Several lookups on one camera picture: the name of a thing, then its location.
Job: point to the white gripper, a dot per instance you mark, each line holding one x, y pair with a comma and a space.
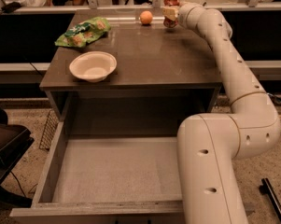
182, 14

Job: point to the orange soda can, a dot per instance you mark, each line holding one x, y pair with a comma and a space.
167, 23

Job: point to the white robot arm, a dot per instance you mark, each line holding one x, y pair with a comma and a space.
236, 109

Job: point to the orange fruit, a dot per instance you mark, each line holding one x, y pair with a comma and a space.
146, 17

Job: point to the grey cabinet with top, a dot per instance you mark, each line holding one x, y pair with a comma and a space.
162, 77

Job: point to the green chip bag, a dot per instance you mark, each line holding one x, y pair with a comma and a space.
84, 33

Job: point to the white paper bowl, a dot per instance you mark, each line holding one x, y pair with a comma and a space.
93, 66

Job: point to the open grey drawer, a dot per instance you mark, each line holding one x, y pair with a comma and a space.
134, 160

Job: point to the black bar on floor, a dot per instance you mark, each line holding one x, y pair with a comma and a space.
267, 189

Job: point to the black chair base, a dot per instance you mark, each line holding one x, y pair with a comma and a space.
14, 142

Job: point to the black wire basket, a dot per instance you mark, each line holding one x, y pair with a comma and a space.
49, 131

